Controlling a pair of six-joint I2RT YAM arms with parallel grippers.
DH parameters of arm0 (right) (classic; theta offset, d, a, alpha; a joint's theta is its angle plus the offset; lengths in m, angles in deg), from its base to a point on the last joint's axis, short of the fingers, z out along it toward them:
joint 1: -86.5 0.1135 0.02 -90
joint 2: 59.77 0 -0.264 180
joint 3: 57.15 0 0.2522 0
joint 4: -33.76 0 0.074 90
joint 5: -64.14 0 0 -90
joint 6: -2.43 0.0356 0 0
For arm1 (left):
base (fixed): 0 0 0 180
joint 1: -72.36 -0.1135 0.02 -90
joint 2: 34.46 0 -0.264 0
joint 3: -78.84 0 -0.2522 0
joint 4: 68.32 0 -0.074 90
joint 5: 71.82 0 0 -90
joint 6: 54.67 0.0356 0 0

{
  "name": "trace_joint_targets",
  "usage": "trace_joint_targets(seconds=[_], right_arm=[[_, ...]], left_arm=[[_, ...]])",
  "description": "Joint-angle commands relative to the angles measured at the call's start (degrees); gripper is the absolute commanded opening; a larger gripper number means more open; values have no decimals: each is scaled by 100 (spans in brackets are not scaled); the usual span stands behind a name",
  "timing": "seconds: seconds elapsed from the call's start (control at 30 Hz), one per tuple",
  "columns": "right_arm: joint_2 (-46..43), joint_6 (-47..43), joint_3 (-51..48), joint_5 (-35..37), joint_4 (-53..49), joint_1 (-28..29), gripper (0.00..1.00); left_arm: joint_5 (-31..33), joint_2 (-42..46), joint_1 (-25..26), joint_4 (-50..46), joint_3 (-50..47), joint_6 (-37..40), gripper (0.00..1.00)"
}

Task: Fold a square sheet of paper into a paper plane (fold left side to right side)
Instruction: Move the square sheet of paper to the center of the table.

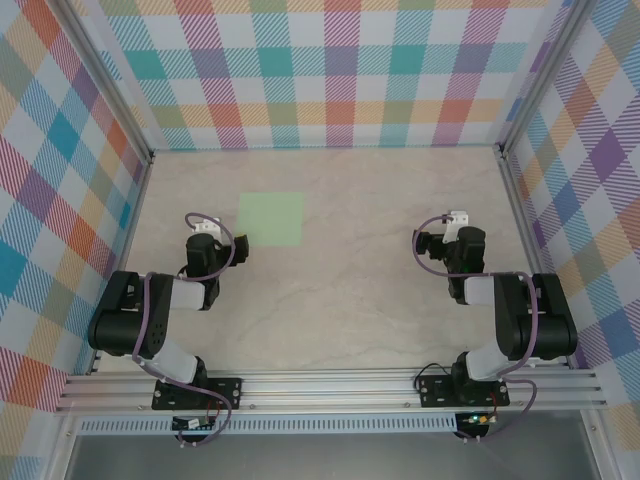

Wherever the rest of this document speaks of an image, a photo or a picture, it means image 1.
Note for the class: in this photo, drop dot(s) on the light green paper sheet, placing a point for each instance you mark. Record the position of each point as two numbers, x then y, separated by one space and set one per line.
272 220

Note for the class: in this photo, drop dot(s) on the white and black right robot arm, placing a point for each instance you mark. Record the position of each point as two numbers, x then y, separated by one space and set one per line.
545 325

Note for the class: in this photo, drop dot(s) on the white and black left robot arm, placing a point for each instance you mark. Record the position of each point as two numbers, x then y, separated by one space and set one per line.
120 325

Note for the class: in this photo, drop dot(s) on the small black circuit board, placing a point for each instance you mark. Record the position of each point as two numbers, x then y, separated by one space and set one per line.
192 423

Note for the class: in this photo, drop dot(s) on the small circuit board green light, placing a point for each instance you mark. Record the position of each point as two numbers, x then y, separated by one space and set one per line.
480 419

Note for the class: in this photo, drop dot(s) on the grey metal panel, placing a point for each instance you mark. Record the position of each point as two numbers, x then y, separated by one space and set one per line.
325 457

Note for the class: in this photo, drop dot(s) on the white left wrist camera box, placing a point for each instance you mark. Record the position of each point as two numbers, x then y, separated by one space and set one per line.
207 226

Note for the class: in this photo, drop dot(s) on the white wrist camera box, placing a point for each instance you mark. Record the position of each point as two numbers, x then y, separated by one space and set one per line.
459 217
207 226

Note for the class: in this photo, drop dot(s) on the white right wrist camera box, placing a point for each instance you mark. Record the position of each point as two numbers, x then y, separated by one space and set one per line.
459 217

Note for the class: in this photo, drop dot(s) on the aluminium table edge rail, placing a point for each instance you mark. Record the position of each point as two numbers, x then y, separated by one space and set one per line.
122 255
532 250

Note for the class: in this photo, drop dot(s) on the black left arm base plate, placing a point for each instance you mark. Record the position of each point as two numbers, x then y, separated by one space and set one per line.
227 392

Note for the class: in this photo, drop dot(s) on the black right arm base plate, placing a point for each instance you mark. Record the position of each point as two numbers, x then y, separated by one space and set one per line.
435 392

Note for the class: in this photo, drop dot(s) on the aluminium frame post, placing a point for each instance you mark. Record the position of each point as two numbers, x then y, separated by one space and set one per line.
107 85
540 80

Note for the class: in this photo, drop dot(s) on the aluminium mounting rail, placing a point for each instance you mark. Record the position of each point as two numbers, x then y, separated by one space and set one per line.
330 390

